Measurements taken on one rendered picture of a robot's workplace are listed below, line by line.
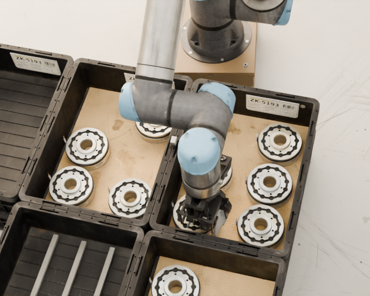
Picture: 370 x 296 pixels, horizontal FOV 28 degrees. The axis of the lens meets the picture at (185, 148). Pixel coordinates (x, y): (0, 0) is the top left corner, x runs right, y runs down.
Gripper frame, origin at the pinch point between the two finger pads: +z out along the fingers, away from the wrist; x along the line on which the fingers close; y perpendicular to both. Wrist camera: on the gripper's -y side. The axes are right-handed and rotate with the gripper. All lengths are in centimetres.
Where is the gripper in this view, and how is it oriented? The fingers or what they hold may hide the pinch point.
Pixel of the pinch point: (210, 217)
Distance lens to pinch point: 164.5
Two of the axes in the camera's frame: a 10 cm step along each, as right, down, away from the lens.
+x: 9.3, 2.7, -2.4
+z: 0.7, 5.0, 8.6
